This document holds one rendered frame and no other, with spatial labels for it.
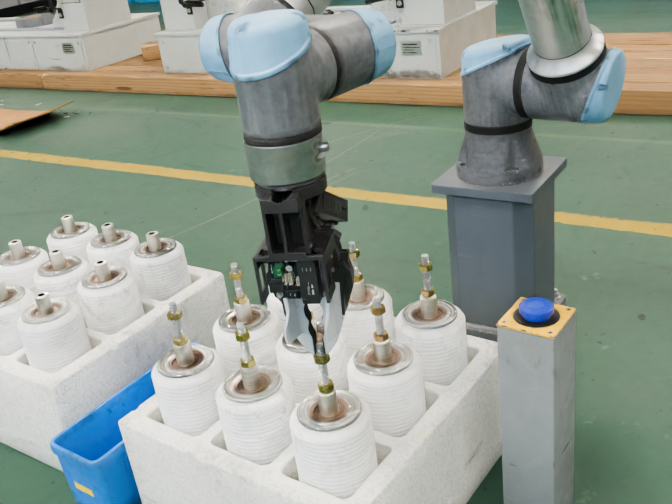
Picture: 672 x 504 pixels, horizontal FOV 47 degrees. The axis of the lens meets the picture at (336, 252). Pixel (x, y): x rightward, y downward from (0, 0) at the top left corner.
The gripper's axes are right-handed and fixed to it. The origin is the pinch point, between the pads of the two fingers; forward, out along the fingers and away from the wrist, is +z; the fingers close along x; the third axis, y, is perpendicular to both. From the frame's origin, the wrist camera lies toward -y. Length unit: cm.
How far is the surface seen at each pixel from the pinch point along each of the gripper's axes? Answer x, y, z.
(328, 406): 0.2, 1.7, 7.9
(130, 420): -29.7, -6.0, 16.5
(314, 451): -1.2, 5.3, 11.4
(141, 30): -166, -333, 15
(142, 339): -38, -30, 19
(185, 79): -117, -261, 27
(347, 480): 2.0, 4.9, 15.9
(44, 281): -56, -34, 10
